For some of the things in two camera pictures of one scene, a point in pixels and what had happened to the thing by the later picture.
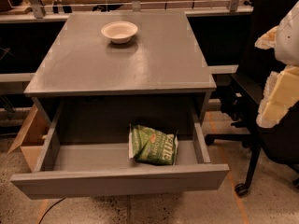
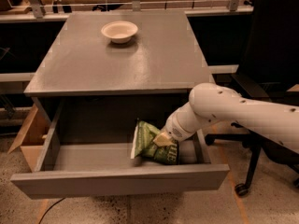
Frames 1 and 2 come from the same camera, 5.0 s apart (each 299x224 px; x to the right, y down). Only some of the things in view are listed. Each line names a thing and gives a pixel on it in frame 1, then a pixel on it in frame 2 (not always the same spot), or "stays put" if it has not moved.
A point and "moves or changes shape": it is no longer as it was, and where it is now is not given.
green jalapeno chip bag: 151,147 moves or changes shape
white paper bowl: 120,32 stays put
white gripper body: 289,42 to 173,129
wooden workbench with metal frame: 49,4 stays put
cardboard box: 32,136 stays put
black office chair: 241,104 stays put
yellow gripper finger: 281,92 to 163,140
